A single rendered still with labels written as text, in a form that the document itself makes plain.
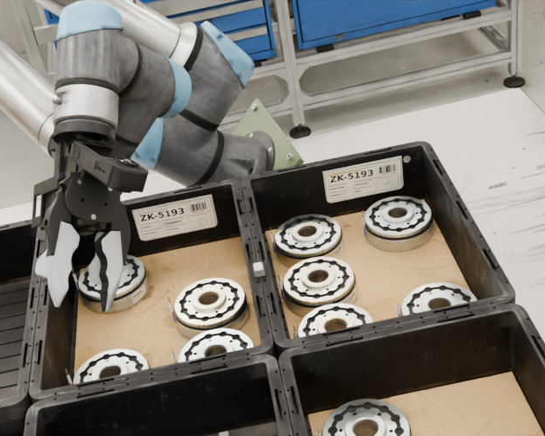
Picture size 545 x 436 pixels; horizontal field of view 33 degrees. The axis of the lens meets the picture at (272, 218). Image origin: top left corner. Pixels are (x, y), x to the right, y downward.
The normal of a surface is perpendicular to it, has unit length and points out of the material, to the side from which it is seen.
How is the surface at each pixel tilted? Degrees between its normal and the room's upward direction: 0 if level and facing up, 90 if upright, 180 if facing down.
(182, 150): 87
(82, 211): 62
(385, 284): 0
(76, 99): 41
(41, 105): 30
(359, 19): 90
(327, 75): 0
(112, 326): 0
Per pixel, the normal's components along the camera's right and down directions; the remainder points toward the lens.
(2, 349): -0.15, -0.81
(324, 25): 0.20, 0.54
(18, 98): -0.42, -0.15
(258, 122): -0.76, -0.38
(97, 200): 0.66, -0.18
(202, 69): 0.37, 0.37
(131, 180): 0.58, 0.33
